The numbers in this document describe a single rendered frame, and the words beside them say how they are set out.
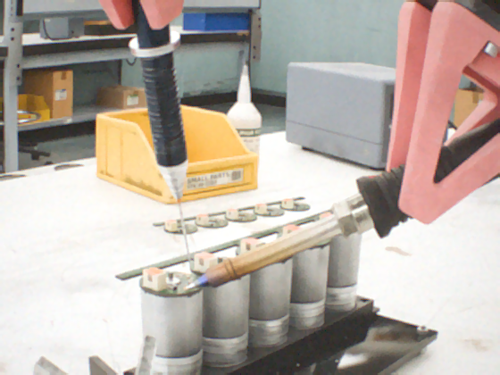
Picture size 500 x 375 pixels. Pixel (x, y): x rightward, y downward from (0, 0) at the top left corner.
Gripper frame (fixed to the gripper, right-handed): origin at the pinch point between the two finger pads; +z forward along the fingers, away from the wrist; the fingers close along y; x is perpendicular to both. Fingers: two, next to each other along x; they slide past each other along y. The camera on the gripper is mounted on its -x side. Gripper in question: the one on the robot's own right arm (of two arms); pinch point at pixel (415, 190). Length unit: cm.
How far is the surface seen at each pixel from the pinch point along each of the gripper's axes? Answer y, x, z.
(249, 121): -47.8, 0.5, 5.6
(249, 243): -3.8, -3.6, 5.7
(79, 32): -282, -42, 29
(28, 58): -260, -53, 45
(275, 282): -3.5, -1.9, 6.6
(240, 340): -1.8, -2.2, 9.1
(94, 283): -16.4, -7.5, 15.5
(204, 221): -28.8, -1.5, 11.7
